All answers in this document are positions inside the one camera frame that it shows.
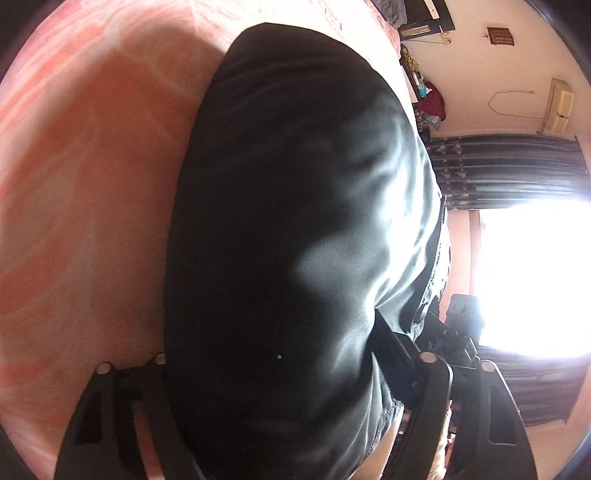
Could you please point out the cluttered bedside table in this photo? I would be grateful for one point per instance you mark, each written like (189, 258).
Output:
(415, 87)

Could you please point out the dark bed headboard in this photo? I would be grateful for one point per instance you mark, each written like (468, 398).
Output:
(427, 18)

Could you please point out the pink floral bed blanket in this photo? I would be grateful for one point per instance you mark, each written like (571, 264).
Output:
(92, 207)

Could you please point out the dark patterned curtain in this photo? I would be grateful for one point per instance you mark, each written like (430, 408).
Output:
(508, 161)

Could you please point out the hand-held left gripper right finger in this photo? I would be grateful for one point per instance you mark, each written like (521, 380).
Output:
(393, 367)

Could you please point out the cream wall box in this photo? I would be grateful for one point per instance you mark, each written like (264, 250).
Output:
(559, 106)

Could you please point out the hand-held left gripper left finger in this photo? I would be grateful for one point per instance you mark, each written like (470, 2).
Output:
(138, 381)

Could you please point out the black pants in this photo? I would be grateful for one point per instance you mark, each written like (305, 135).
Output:
(295, 230)

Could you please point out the bright window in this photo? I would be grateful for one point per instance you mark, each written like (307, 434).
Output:
(535, 277)

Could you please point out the small brown wall ornament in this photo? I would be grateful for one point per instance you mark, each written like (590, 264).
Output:
(501, 36)

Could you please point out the red cloth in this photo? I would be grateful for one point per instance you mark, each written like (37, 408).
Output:
(434, 102)

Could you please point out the grey pillow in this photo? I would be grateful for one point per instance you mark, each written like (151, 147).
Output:
(390, 10)

